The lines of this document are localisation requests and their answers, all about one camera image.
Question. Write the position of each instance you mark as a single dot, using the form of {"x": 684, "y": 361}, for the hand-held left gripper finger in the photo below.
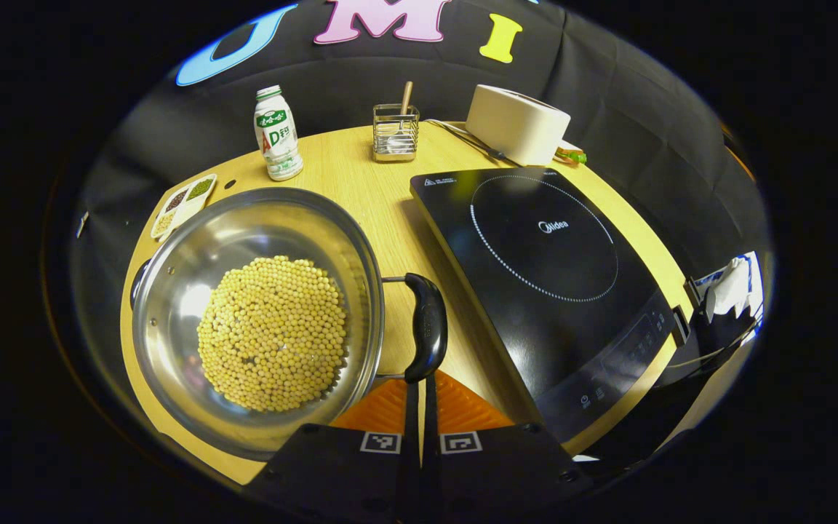
{"x": 412, "y": 466}
{"x": 430, "y": 466}

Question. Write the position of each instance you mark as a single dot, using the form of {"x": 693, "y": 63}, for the black induction cooktop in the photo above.
{"x": 550, "y": 313}

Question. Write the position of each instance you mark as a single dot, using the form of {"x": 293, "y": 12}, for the stainless steel pot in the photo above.
{"x": 172, "y": 291}

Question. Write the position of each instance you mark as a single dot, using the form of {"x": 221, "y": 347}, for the white and blue object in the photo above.
{"x": 735, "y": 280}

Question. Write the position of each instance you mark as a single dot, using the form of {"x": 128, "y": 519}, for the pile of soybeans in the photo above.
{"x": 273, "y": 335}

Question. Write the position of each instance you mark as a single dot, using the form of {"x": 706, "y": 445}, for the toy sandwich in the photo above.
{"x": 572, "y": 154}

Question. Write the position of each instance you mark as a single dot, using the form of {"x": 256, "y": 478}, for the white toaster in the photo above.
{"x": 513, "y": 124}

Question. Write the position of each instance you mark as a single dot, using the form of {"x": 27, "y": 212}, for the clear utensil holder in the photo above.
{"x": 396, "y": 145}

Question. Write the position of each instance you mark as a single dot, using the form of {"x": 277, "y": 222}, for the white divided bean dish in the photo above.
{"x": 182, "y": 207}

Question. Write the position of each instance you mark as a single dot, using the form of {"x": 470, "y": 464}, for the white drink bottle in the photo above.
{"x": 277, "y": 138}

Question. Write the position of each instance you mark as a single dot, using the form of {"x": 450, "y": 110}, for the black backdrop cloth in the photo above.
{"x": 361, "y": 80}

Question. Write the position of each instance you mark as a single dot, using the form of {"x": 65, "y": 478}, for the white cloth clip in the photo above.
{"x": 82, "y": 224}

